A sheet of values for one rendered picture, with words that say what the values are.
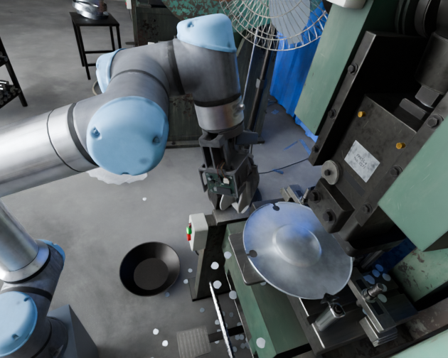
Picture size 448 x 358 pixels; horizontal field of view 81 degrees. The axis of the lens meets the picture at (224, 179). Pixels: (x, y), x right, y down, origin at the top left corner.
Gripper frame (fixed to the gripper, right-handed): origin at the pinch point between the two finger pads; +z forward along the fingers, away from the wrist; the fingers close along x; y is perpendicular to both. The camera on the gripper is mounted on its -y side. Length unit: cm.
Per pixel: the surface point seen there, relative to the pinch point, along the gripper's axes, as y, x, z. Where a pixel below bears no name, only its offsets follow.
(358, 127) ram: -15.3, 20.2, -11.9
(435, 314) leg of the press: -15, 45, 42
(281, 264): -1.4, 7.6, 18.9
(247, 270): 4.4, 0.9, 16.8
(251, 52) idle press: -152, -55, -1
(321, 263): -6.7, 16.0, 21.7
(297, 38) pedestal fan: -80, -7, -18
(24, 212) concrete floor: -9, -150, 48
